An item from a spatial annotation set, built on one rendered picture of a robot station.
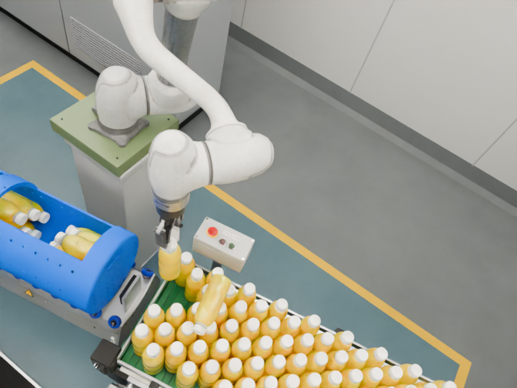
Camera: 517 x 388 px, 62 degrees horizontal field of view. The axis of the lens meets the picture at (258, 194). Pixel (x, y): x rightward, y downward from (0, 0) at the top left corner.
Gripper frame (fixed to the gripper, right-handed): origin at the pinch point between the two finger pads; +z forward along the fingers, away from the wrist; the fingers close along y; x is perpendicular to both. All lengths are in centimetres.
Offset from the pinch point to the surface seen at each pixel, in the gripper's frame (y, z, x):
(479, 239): -175, 138, 161
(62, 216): -5, 32, -46
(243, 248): -21.7, 25.8, 17.4
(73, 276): 16.7, 15.7, -22.4
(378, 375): -2, 28, 74
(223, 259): -17.1, 31.5, 12.4
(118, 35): -155, 76, -127
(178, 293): -3.7, 45.8, 1.7
